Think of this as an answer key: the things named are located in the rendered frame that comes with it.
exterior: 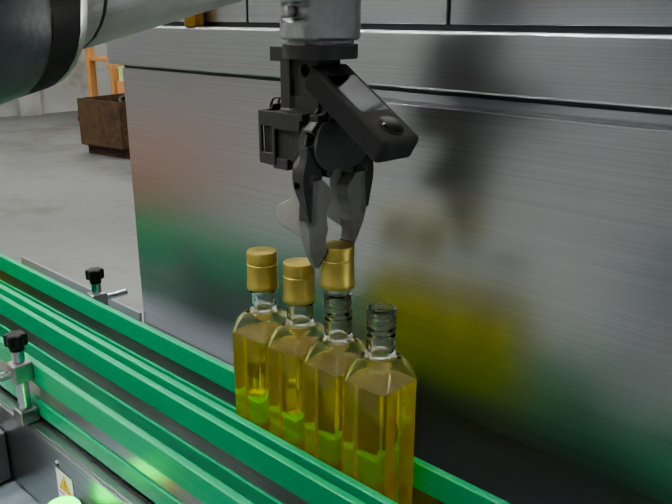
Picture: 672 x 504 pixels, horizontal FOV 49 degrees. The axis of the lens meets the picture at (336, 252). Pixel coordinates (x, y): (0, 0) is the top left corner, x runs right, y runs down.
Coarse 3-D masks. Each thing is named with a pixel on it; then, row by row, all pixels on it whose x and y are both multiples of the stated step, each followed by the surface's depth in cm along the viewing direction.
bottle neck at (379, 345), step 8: (376, 304) 72; (384, 304) 72; (368, 312) 71; (376, 312) 70; (384, 312) 70; (392, 312) 70; (368, 320) 71; (376, 320) 70; (384, 320) 70; (392, 320) 70; (368, 328) 71; (376, 328) 70; (384, 328) 70; (392, 328) 71; (368, 336) 71; (376, 336) 71; (384, 336) 71; (392, 336) 71; (368, 344) 72; (376, 344) 71; (384, 344) 71; (392, 344) 71; (368, 352) 72; (376, 352) 71; (384, 352) 71; (392, 352) 72
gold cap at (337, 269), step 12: (336, 240) 75; (336, 252) 72; (348, 252) 72; (324, 264) 73; (336, 264) 72; (348, 264) 73; (324, 276) 73; (336, 276) 73; (348, 276) 73; (324, 288) 74; (336, 288) 73; (348, 288) 73
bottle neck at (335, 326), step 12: (324, 300) 75; (336, 300) 74; (348, 300) 74; (324, 312) 75; (336, 312) 74; (348, 312) 75; (324, 324) 76; (336, 324) 74; (348, 324) 75; (324, 336) 76; (336, 336) 75; (348, 336) 75
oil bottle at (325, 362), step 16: (320, 336) 77; (352, 336) 76; (320, 352) 75; (336, 352) 74; (352, 352) 75; (304, 368) 77; (320, 368) 75; (336, 368) 74; (304, 384) 78; (320, 384) 76; (336, 384) 74; (304, 400) 78; (320, 400) 76; (336, 400) 75; (304, 416) 79; (320, 416) 77; (336, 416) 75; (304, 432) 80; (320, 432) 78; (336, 432) 76; (320, 448) 78; (336, 448) 76; (336, 464) 77
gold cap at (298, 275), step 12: (288, 264) 77; (300, 264) 77; (288, 276) 77; (300, 276) 77; (312, 276) 78; (288, 288) 78; (300, 288) 77; (312, 288) 78; (288, 300) 78; (300, 300) 78; (312, 300) 78
